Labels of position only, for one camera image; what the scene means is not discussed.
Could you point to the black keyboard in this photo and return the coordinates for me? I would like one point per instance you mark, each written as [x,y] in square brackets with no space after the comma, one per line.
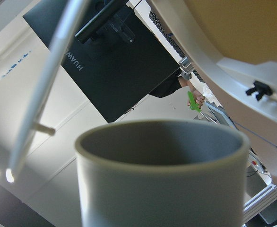
[185,64]

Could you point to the black monitor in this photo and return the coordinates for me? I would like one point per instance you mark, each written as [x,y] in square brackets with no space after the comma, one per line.
[119,65]

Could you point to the seated person in black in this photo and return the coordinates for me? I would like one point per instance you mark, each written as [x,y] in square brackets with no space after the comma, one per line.
[175,81]

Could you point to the green-handled reacher grabber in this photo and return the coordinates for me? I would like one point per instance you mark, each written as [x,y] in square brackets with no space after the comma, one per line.
[194,106]

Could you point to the white mug with handle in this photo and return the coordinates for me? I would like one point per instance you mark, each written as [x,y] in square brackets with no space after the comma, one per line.
[162,173]

